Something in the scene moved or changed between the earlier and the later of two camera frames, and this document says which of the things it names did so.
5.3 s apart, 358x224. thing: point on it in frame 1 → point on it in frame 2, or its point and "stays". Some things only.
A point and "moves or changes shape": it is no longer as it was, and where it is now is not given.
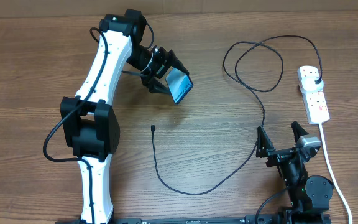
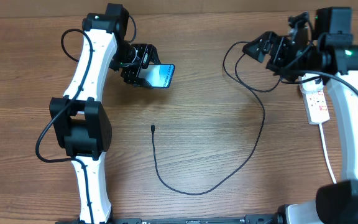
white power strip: (316, 103) stays
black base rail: (206, 219) stays
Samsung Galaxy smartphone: (179, 84) moves or changes shape
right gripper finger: (298, 130) → (277, 70)
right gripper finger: (264, 144) → (257, 48)
